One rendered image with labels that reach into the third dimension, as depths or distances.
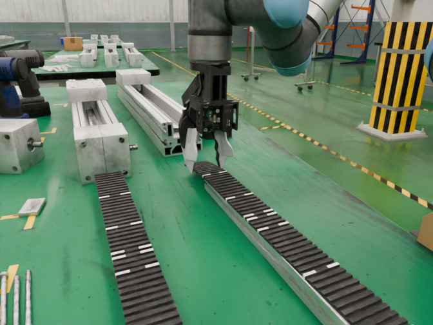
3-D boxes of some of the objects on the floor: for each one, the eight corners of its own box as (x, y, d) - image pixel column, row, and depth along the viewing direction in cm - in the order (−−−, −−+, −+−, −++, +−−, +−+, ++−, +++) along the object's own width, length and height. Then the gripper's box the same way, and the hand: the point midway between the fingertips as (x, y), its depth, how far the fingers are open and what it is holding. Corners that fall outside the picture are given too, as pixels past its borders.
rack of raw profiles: (309, 59, 1145) (316, -15, 1063) (332, 58, 1170) (341, -14, 1088) (380, 71, 853) (397, -30, 770) (409, 69, 877) (429, -28, 795)
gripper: (184, 66, 53) (186, 188, 61) (254, 64, 58) (247, 178, 66) (170, 60, 61) (173, 170, 69) (232, 59, 65) (229, 162, 73)
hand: (204, 163), depth 69 cm, fingers open, 5 cm apart
